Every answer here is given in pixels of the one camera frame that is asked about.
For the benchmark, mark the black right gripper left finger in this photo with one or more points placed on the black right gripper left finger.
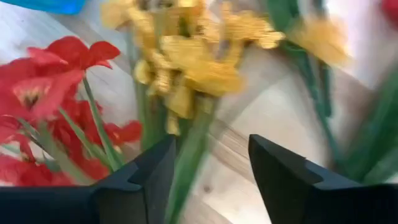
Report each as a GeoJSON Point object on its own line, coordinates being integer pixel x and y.
{"type": "Point", "coordinates": [130, 193]}

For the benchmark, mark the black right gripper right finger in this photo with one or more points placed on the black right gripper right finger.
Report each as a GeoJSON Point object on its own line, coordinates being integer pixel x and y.
{"type": "Point", "coordinates": [304, 199]}

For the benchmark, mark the red artificial flower bunch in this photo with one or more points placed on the red artificial flower bunch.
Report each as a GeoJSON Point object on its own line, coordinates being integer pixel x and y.
{"type": "Point", "coordinates": [56, 84]}

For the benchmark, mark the yellow artificial flower bunch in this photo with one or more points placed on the yellow artificial flower bunch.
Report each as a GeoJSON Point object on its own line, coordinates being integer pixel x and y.
{"type": "Point", "coordinates": [199, 74]}
{"type": "Point", "coordinates": [320, 40]}

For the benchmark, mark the blue glass vase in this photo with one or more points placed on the blue glass vase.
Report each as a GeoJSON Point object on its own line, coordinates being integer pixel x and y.
{"type": "Point", "coordinates": [46, 5]}

